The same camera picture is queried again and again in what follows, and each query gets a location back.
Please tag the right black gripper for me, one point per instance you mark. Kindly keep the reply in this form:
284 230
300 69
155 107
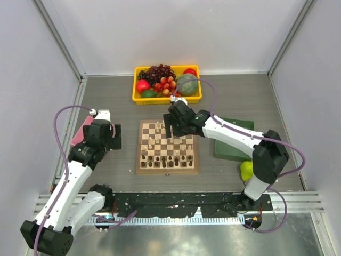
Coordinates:
169 121

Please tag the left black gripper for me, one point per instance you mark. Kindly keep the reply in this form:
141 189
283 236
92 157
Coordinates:
117 137

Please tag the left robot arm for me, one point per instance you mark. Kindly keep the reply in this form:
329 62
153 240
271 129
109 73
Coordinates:
53 230

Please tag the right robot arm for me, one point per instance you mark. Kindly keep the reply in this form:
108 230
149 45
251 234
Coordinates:
266 150

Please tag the wooden chess board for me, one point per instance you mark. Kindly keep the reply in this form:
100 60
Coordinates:
158 155

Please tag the green lime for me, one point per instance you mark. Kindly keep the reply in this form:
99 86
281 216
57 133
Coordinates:
148 94

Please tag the red cherry cluster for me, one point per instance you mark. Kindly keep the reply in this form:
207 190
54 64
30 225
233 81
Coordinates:
165 87

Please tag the green melon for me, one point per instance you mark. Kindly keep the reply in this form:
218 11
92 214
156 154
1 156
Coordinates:
187 85

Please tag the pink plastic box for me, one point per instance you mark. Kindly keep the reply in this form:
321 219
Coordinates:
80 133

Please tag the red apple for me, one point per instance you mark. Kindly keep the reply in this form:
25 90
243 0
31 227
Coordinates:
142 85

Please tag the dark grape bunch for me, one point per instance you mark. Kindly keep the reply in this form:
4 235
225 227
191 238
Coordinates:
154 74

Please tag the yellow plastic fruit bin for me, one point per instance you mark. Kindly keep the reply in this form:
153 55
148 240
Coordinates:
166 100

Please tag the red tomato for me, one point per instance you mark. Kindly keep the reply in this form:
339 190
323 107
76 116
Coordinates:
190 71

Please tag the green tray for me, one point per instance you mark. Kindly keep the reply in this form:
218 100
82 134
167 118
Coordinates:
227 152

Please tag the green pear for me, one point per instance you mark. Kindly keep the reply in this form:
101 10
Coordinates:
246 170

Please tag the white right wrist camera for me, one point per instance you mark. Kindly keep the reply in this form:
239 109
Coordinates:
174 99

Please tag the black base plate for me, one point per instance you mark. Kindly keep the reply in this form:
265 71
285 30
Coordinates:
181 205

